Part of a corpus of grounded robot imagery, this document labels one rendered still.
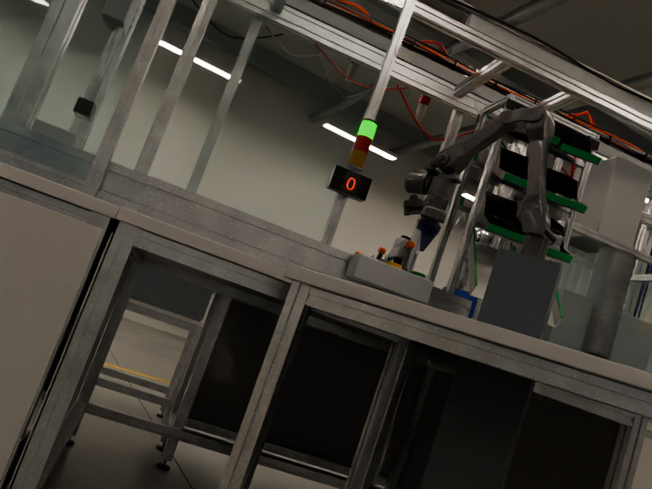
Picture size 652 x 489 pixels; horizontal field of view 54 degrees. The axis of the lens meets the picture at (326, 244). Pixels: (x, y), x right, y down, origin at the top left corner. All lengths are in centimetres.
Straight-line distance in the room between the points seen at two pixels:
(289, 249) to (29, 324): 61
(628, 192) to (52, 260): 244
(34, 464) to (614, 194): 249
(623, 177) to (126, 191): 224
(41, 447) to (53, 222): 48
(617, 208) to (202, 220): 204
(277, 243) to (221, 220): 15
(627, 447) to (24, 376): 152
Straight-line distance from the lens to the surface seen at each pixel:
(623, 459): 199
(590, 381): 125
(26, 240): 152
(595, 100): 297
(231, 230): 157
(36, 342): 152
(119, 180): 159
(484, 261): 202
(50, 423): 154
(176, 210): 157
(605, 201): 307
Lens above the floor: 72
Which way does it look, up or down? 9 degrees up
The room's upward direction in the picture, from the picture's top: 19 degrees clockwise
